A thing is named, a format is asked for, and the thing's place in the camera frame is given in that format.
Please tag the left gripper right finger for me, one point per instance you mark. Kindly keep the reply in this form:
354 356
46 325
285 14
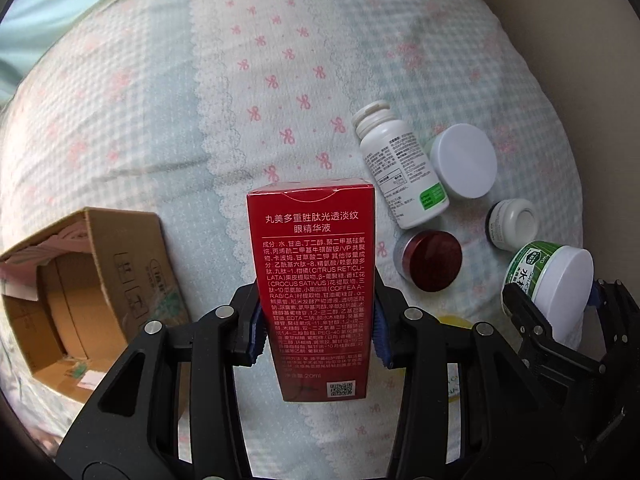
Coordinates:
470 408

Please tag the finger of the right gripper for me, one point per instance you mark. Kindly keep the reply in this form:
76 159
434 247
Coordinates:
618 315
545 356

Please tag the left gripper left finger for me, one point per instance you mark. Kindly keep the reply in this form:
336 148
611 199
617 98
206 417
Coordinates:
167 408

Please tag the green label jar white lid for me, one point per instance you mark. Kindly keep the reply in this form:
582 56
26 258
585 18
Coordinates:
557 278

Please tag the yellow tape roll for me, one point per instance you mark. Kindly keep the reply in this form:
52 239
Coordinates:
454 320

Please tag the small white black jar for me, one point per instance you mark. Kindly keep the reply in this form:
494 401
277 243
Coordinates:
512 224

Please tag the red lid silver jar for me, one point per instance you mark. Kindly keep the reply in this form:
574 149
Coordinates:
429 259

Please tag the pale green jar white lid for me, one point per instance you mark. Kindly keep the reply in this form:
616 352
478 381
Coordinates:
465 161

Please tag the white pill bottle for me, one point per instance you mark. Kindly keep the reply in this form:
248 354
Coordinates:
399 165

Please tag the red cosmetics carton box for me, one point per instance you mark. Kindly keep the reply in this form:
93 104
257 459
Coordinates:
313 250

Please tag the brown cardboard box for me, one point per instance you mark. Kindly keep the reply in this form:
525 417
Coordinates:
78 291

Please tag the light blue curtain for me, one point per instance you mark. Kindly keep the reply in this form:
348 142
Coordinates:
28 30

